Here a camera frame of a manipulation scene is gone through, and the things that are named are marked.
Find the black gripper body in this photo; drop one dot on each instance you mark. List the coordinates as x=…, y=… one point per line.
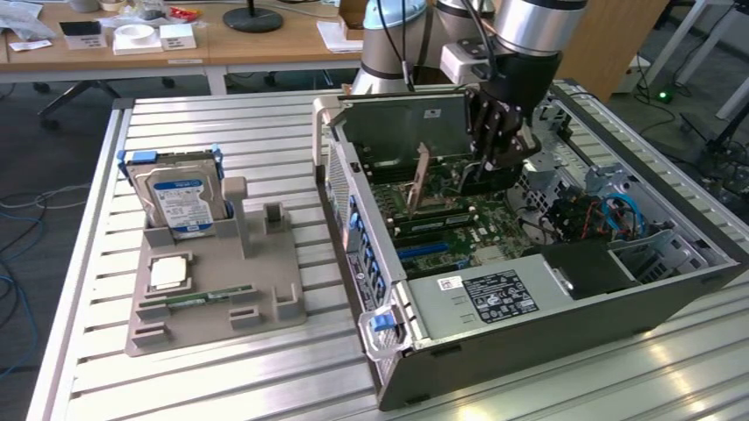
x=523, y=83

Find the black expansion card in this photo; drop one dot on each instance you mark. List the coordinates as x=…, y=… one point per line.
x=486, y=186

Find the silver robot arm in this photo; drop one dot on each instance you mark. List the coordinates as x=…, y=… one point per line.
x=526, y=26

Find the perforated metal disk bay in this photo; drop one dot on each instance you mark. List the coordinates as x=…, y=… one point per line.
x=543, y=184

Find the CPU socket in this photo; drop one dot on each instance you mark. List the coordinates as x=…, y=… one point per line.
x=438, y=202

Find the wooden cabinet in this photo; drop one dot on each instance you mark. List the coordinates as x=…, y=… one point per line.
x=614, y=44

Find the green motherboard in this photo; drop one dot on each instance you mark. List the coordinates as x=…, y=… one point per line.
x=486, y=228

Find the green RAM stick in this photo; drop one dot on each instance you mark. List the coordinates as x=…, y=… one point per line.
x=192, y=300
x=435, y=223

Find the device with green light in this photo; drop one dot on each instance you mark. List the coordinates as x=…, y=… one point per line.
x=662, y=95

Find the silver chipset heat sink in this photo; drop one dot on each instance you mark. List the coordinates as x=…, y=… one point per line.
x=490, y=255

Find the blue expansion slot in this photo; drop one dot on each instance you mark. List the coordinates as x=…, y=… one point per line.
x=419, y=251

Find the white paper stack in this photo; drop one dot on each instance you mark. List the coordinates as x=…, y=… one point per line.
x=339, y=39

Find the cardboard box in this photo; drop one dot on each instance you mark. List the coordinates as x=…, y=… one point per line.
x=351, y=11

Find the grey power supply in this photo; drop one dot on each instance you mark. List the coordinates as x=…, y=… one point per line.
x=497, y=298

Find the black lamp base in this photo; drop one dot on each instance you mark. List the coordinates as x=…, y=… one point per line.
x=252, y=19

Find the blue case latch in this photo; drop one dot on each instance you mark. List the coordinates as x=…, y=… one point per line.
x=383, y=324

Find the grey parts rack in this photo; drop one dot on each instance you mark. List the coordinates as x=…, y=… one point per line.
x=263, y=272

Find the open black PC case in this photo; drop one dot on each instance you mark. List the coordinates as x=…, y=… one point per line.
x=526, y=359

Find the hard disk with blue rails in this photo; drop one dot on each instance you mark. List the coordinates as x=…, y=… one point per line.
x=175, y=197

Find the white labelled box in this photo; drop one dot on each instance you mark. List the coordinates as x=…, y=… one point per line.
x=175, y=37

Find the red packet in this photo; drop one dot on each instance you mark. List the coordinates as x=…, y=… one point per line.
x=183, y=14

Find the flat white box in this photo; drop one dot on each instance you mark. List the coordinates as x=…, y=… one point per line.
x=138, y=48

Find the silver CPU chip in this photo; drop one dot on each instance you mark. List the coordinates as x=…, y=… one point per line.
x=167, y=274

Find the white tape roll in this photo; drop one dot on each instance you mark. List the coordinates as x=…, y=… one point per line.
x=135, y=31

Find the bag with dark parts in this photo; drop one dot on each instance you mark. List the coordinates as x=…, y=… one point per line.
x=140, y=15

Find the wooden desk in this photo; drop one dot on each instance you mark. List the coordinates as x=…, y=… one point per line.
x=88, y=61

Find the black and white box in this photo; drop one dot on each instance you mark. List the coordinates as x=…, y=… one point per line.
x=84, y=35

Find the grey cup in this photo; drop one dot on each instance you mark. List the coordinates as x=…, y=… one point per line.
x=84, y=5

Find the black chair base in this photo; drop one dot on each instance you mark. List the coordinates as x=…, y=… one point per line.
x=49, y=122

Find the red and white card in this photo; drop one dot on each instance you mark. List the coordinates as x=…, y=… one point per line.
x=29, y=45

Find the clear plastic bag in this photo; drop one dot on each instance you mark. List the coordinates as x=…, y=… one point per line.
x=23, y=22

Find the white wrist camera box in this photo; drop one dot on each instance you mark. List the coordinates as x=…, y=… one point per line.
x=462, y=61

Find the white table frame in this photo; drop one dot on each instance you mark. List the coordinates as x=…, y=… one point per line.
x=673, y=41

